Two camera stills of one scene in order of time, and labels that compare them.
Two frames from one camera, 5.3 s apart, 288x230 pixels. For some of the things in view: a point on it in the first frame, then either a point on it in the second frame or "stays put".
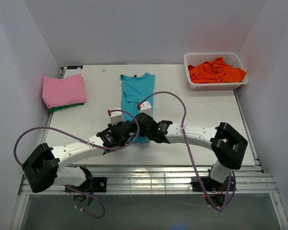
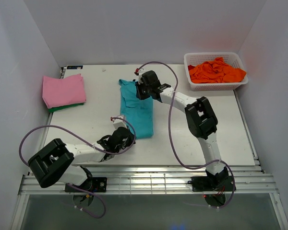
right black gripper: [149, 117] to [141, 97]
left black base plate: [95, 184] stays put
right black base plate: [211, 185] stays put
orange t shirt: [215, 71] stays put
